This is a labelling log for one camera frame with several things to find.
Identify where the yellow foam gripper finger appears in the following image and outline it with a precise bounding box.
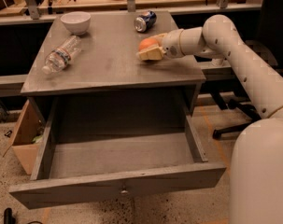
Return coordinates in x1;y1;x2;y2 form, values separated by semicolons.
153;33;166;45
137;46;165;61

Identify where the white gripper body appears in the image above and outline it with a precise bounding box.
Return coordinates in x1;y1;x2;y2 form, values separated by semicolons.
162;29;183;58

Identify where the orange fruit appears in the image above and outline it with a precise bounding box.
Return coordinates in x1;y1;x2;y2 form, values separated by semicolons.
138;37;159;51

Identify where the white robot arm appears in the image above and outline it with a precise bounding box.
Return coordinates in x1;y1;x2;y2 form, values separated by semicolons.
138;15;283;224

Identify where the open grey top drawer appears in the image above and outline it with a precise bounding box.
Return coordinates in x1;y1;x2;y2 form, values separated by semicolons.
8;114;228;210

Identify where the blue soda can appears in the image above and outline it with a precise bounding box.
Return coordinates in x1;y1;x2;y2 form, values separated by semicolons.
134;10;157;33

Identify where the hand sanitizer pump bottle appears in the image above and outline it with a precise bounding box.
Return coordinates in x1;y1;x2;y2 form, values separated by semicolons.
211;59;224;67

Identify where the grey wooden cabinet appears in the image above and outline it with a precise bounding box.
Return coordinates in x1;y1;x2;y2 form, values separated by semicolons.
21;10;206;145

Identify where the white ceramic bowl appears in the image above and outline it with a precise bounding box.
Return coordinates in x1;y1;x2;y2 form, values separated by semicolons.
61;11;91;35

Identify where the black office chair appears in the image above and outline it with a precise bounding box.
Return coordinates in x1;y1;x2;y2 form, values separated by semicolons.
212;39;283;141

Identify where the clear plastic water bottle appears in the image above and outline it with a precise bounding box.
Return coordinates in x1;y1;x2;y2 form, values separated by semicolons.
42;35;81;75

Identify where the brown cardboard box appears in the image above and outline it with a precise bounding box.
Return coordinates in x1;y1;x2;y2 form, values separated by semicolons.
3;101;43;175

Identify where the black object on floor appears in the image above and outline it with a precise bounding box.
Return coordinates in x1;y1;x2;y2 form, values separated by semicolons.
4;208;16;224

